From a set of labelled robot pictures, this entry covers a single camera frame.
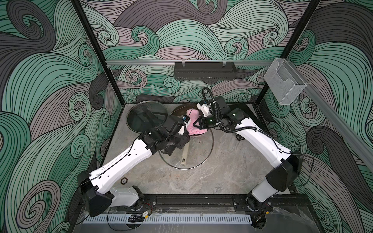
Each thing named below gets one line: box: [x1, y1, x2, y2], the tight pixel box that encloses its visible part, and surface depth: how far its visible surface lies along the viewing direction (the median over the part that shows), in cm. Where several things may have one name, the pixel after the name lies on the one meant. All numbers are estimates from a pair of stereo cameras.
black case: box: [228, 108, 250, 124], surface depth 54 cm
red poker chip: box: [120, 177, 128, 185], surface depth 83 cm
